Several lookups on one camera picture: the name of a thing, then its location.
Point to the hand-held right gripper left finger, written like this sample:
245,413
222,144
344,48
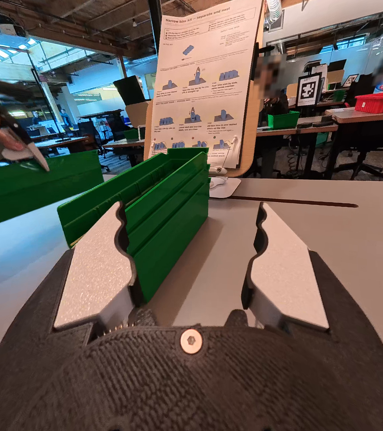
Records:
93,276

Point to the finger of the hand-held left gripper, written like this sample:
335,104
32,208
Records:
31,156

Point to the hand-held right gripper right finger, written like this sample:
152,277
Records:
287,276

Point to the wood-edged office desk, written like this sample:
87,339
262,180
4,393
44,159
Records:
295,129

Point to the grey office desk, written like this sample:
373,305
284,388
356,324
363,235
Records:
363,116

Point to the black monitor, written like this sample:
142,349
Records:
129,90

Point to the black office chair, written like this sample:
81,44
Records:
370,158

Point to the small green tray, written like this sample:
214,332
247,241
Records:
284,120

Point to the printed instruction sheet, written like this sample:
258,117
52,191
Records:
205,101

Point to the black white tag sign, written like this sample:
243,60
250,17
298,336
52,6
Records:
309,89

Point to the red plastic crate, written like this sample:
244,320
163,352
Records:
380,101

